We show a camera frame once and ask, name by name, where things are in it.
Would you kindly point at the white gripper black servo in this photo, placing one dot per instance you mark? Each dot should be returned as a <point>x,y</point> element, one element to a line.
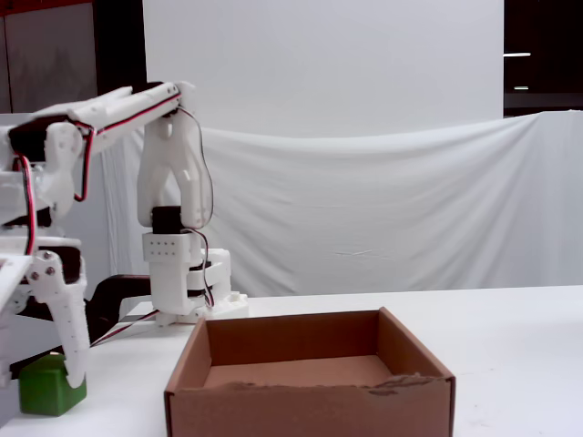
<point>51,279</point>

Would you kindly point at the green cube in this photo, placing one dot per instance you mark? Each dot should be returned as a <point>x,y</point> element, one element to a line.
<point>41,391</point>

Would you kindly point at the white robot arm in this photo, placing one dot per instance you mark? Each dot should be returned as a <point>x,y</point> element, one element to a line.
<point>168,159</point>

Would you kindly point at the brown cardboard box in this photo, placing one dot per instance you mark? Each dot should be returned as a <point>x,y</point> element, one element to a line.
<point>296,409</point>

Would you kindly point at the screw clamp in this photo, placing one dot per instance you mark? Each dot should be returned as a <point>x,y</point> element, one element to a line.
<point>107,291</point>

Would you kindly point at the grey cabinet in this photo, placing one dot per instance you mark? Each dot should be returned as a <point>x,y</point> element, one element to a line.
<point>45,54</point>

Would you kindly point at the white draped cloth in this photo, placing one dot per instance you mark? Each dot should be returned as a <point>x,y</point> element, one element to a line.
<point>364,205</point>

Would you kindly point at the white backdrop panel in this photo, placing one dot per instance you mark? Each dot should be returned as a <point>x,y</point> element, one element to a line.
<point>319,54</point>

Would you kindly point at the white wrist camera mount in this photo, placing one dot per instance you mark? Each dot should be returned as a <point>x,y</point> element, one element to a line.
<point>13,273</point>

